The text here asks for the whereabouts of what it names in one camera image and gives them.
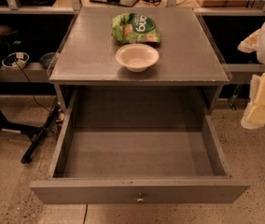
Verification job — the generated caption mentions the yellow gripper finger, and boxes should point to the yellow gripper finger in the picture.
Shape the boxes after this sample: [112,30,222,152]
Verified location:
[238,29,260,53]
[241,73,265,130]

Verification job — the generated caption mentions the grey top drawer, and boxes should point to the grey top drawer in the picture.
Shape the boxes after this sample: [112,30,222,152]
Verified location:
[31,88,250,204]

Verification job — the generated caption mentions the grey drawer cabinet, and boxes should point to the grey drawer cabinet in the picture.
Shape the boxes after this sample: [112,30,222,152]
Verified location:
[47,6,233,115]

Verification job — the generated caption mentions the white paper bowl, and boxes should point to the white paper bowl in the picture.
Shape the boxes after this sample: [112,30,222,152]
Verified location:
[116,44,160,72]

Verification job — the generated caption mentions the green snack bag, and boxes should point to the green snack bag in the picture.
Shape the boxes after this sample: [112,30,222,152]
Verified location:
[111,13,160,44]

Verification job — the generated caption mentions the dark bowl on shelf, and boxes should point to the dark bowl on shelf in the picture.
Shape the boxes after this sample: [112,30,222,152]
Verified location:
[39,52,56,68]

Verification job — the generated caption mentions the white bowl with items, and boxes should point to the white bowl with items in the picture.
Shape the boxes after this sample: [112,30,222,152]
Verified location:
[2,52,29,69]

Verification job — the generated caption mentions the black stand legs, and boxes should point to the black stand legs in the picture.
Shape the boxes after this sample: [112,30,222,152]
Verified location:
[0,91,61,165]

